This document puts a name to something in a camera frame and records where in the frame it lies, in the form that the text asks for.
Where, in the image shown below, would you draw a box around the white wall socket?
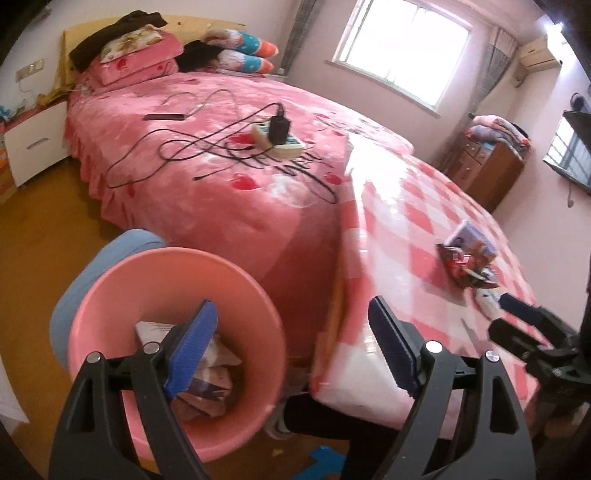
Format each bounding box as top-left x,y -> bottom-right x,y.
15,59 -> 45,83

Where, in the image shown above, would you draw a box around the black cloth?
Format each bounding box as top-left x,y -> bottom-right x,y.
178,41 -> 225,72

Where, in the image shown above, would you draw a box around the black charger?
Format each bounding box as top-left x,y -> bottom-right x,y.
269,104 -> 291,147

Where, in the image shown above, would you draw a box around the wooden cabinet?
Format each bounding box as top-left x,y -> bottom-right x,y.
447,136 -> 527,215

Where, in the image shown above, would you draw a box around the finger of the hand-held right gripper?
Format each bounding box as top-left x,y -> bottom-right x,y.
500,292 -> 578,344
488,318 -> 555,367

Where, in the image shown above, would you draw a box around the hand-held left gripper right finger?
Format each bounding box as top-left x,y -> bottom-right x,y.
368,295 -> 536,480

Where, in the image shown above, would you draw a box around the black charger cable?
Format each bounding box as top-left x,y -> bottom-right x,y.
104,90 -> 283,190

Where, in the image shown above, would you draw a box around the white blue plastic bag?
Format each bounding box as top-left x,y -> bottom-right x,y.
201,335 -> 243,370

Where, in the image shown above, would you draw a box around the bright window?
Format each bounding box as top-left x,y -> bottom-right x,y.
330,0 -> 474,114

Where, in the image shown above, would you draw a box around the red white checked tablecloth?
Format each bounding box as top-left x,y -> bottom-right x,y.
309,150 -> 550,439

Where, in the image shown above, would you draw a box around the yellow headboard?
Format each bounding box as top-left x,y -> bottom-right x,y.
62,14 -> 247,86

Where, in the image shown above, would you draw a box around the bed with pink bedsheet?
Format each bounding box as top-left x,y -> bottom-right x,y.
62,69 -> 416,305

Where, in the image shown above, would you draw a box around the grey patterned curtain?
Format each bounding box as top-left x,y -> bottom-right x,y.
475,25 -> 515,114
281,0 -> 321,81

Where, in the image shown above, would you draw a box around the purple white carton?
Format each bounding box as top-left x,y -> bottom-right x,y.
445,219 -> 499,261

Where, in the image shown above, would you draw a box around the light blue stool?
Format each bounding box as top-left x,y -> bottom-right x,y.
48,228 -> 167,370

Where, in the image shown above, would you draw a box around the white air conditioner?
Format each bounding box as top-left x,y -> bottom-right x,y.
515,36 -> 561,72

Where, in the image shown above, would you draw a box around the pink pillow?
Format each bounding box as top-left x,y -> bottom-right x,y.
88,34 -> 183,86

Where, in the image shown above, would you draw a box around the wall television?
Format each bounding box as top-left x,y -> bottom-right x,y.
542,110 -> 591,197

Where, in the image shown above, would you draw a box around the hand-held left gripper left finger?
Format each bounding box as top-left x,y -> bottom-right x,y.
48,299 -> 219,480

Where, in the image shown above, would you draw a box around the red snack wrapper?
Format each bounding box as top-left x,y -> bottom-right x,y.
436,244 -> 499,289

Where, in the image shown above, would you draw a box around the black power cable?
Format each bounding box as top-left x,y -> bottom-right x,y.
194,147 -> 340,206

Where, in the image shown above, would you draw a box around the blue floor tape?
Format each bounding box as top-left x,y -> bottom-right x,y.
305,445 -> 352,480

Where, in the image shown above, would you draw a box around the white power strip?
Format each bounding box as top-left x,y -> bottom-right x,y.
250,121 -> 306,160

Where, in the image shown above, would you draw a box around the white grey printed carton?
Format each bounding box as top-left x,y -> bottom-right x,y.
135,320 -> 178,352
187,367 -> 234,402

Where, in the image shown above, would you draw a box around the person's white shoe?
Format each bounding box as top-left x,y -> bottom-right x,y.
265,401 -> 291,439

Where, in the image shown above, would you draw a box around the white nightstand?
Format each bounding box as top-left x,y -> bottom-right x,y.
0,99 -> 70,188

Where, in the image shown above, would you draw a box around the person's leg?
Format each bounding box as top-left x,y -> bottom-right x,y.
281,391 -> 409,446

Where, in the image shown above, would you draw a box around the small white wrapper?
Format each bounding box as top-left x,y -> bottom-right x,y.
473,287 -> 506,319

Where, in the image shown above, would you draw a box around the dark brown garment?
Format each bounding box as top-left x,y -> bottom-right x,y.
69,10 -> 169,71

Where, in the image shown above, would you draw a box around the blue orange bolster pillow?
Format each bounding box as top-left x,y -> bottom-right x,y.
203,28 -> 280,58
215,48 -> 275,73

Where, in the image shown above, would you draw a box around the folded blankets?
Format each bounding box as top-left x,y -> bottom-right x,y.
465,114 -> 532,158

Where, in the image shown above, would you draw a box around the pink plastic bin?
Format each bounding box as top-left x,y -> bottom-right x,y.
67,247 -> 289,464

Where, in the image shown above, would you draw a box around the floral pillow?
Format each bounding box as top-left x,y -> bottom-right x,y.
100,25 -> 164,63

